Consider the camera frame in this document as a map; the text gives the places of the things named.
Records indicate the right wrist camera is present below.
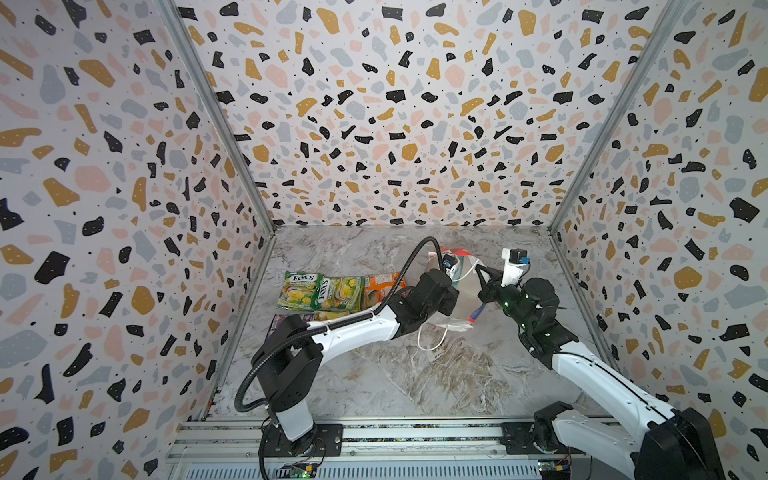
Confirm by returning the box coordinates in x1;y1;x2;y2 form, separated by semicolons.
501;248;530;287

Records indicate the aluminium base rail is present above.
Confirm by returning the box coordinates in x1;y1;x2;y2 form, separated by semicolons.
165;417;623;479

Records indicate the black corrugated cable conduit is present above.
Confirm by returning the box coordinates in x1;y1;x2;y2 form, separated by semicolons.
233;235;445;480

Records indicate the circuit board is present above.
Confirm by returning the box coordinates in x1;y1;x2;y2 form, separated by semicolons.
276;462;319;479
537;460;572;480

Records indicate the yellow snack packet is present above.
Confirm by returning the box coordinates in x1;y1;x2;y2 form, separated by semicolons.
313;311;352;322

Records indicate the yellow green Fox's candy bag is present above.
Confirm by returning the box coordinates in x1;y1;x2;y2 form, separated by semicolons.
318;276;364;312

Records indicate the orange snack packet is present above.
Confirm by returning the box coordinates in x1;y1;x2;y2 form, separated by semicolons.
361;272;406;309

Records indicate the red paper bag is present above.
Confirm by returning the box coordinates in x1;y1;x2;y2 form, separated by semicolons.
416;245;488;353

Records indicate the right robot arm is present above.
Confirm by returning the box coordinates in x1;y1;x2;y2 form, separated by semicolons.
476;263;725;479

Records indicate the right circuit board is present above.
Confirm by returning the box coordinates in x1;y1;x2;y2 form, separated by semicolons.
537;460;572;480

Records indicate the left circuit board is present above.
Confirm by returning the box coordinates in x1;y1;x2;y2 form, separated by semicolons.
276;462;319;479

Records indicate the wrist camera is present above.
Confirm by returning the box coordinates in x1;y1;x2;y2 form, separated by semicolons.
501;248;530;287
442;252;461;276

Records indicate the purple snack packet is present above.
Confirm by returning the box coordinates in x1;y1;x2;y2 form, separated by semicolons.
266;313;303;338

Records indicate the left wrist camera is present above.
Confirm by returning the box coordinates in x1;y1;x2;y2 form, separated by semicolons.
442;252;461;276

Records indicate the green snack packet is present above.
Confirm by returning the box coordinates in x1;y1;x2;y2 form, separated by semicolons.
277;271;325;311

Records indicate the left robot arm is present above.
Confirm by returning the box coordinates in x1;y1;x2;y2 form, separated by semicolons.
252;269;459;455

